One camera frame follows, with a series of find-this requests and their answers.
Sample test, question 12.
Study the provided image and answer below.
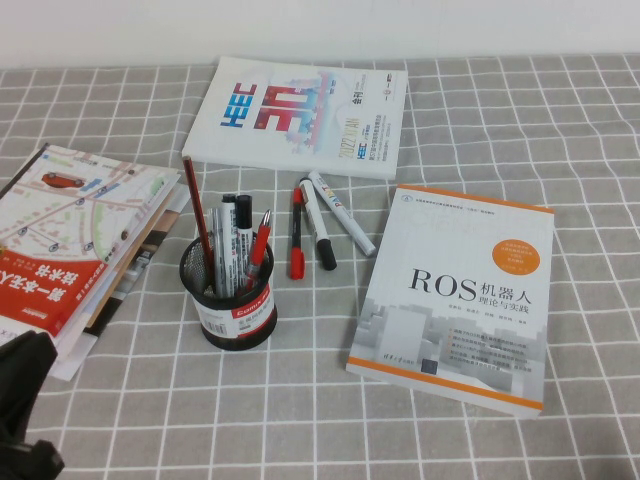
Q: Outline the red striped pencil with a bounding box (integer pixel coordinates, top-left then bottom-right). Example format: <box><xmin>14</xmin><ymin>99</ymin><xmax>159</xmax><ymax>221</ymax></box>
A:
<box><xmin>182</xmin><ymin>156</ymin><xmax>217</xmax><ymax>296</ymax></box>

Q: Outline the black marker red cap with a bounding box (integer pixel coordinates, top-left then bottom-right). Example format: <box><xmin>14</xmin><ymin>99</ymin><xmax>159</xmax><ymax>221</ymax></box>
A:
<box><xmin>286</xmin><ymin>187</ymin><xmax>307</xmax><ymax>280</ymax></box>

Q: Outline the white HEEC conference book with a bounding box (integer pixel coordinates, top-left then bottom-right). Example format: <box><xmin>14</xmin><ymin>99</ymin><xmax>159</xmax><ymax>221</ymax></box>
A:
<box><xmin>180</xmin><ymin>55</ymin><xmax>409</xmax><ymax>181</ymax></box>

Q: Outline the white marker large black cap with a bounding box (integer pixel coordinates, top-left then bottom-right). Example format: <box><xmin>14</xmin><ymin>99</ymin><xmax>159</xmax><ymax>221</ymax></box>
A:
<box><xmin>233</xmin><ymin>194</ymin><xmax>256</xmax><ymax>292</ymax></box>

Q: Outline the silver pen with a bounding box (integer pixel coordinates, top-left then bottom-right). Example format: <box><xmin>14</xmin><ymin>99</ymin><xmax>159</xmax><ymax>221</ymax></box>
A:
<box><xmin>205</xmin><ymin>206</ymin><xmax>222</xmax><ymax>296</ymax></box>

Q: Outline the grey white checked tablecloth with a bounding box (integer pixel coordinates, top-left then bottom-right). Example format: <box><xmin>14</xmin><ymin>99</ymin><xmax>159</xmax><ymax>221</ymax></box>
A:
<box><xmin>0</xmin><ymin>53</ymin><xmax>640</xmax><ymax>480</ymax></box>

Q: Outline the red gel pen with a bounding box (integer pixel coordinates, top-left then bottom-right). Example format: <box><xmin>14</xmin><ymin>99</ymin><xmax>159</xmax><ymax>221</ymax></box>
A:
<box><xmin>243</xmin><ymin>208</ymin><xmax>273</xmax><ymax>293</ymax></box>

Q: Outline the black mesh pen holder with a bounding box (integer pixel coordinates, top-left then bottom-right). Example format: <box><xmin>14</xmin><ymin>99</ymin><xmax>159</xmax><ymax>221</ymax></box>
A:
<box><xmin>179</xmin><ymin>236</ymin><xmax>279</xmax><ymax>352</ymax></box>

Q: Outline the slim white marker black cap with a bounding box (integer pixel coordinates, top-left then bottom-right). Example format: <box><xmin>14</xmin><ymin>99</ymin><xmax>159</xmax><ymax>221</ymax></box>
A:
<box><xmin>298</xmin><ymin>177</ymin><xmax>338</xmax><ymax>272</ymax></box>

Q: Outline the white paint marker colourful print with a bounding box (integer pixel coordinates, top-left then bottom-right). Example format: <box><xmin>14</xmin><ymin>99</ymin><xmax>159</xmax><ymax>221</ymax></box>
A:
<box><xmin>308</xmin><ymin>170</ymin><xmax>377</xmax><ymax>258</ymax></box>

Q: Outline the white paper booklet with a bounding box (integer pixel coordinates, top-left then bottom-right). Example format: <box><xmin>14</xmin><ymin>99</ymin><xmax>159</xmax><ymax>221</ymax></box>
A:
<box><xmin>48</xmin><ymin>324</ymin><xmax>101</xmax><ymax>383</ymax></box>

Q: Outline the stack of map booklets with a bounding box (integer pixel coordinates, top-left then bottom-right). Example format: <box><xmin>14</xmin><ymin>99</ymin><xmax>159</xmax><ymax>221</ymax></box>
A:
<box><xmin>0</xmin><ymin>143</ymin><xmax>184</xmax><ymax>347</ymax></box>

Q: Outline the white ROS robot textbook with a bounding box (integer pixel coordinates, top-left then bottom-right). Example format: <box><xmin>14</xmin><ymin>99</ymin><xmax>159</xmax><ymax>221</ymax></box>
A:
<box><xmin>345</xmin><ymin>183</ymin><xmax>557</xmax><ymax>420</ymax></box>

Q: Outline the brown cover magazine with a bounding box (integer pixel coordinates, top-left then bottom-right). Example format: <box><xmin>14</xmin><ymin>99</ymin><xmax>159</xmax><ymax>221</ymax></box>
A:
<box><xmin>82</xmin><ymin>174</ymin><xmax>195</xmax><ymax>332</ymax></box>

